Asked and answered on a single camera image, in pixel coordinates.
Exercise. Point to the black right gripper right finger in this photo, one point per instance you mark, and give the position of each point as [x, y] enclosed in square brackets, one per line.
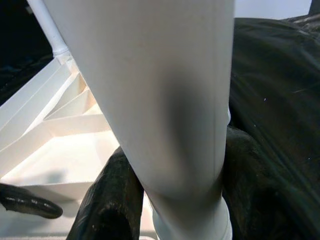
[255, 195]

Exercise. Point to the white tapered table leg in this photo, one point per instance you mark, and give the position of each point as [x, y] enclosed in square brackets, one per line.
[47, 25]
[155, 100]

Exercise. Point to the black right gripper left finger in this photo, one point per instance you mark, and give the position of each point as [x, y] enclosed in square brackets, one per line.
[110, 207]

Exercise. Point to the black plastic table cover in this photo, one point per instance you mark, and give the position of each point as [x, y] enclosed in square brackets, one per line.
[280, 87]

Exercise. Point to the white plastic table top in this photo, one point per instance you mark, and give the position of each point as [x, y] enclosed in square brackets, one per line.
[50, 150]

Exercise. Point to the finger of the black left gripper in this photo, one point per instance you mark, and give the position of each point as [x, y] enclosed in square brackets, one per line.
[32, 203]

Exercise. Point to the black wall pillar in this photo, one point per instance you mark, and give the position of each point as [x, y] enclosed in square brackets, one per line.
[315, 6]

